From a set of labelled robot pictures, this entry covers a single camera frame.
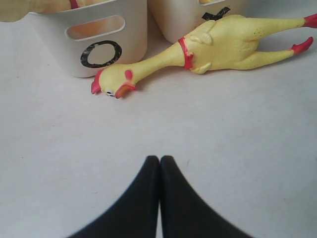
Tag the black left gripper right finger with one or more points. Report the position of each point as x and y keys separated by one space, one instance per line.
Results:
x=183 y=213

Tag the cream bin marked X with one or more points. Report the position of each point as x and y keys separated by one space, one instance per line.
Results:
x=176 y=18

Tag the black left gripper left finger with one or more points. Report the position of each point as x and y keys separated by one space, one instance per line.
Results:
x=135 y=213

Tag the cream bin marked O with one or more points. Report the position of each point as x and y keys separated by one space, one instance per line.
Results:
x=87 y=39

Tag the whole rubber chicken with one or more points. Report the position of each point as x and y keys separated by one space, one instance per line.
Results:
x=228 y=43
x=14 y=10

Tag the headless rubber chicken body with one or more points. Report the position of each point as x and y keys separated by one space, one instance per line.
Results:
x=204 y=2

